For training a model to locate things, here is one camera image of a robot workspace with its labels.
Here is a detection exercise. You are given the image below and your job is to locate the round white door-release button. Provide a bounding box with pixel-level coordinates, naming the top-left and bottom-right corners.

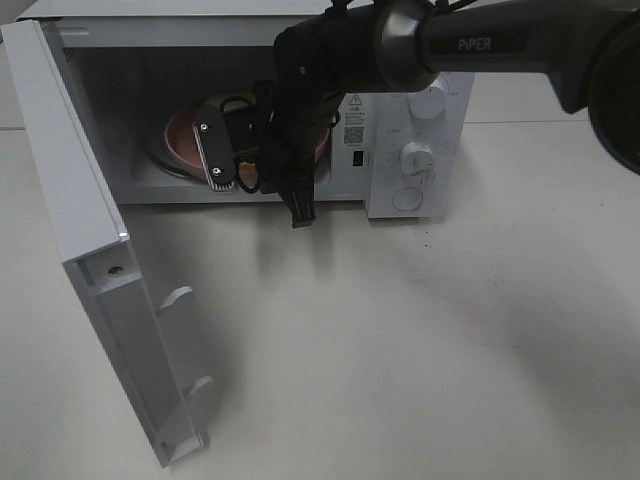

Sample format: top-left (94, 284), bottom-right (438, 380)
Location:
top-left (393, 188), bottom-right (424, 212)

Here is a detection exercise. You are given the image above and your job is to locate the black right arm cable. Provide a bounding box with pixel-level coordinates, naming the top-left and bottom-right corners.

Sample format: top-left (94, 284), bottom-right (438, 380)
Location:
top-left (219, 0), bottom-right (476, 196)

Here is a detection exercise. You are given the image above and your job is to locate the white microwave oven body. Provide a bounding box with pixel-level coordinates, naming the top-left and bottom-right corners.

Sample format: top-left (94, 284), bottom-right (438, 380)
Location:
top-left (3, 1), bottom-right (473, 227)

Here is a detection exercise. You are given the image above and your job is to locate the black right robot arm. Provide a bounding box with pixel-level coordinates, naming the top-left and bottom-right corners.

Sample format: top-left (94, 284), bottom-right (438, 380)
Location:
top-left (257, 1), bottom-right (639, 227)

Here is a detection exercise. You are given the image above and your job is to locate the white timer knob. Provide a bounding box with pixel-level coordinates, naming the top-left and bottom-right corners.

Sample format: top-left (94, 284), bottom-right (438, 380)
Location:
top-left (399, 141), bottom-right (435, 176)

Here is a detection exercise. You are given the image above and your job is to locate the sandwich with lettuce and cheese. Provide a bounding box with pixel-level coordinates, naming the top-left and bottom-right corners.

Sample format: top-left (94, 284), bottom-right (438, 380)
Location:
top-left (207, 92), bottom-right (255, 113)

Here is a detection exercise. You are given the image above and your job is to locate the pink round plate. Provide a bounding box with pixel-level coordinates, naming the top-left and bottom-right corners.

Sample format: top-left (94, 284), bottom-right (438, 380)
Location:
top-left (163, 92), bottom-right (329, 189)

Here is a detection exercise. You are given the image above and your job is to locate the upper white power knob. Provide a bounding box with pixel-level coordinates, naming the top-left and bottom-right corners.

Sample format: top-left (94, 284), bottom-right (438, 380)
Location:
top-left (408, 77), bottom-right (448, 120)

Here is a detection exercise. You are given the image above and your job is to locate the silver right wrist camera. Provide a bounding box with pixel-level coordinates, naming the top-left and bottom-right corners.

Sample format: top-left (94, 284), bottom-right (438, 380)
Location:
top-left (194, 104), bottom-right (237, 192)

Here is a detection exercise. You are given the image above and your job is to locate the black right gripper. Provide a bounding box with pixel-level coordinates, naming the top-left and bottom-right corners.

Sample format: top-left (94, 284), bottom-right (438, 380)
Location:
top-left (257, 89), bottom-right (344, 229)

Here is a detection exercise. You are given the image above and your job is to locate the glass microwave turntable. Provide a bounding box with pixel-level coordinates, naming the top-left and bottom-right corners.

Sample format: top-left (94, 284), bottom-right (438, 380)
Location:
top-left (144, 150), bottom-right (194, 181)

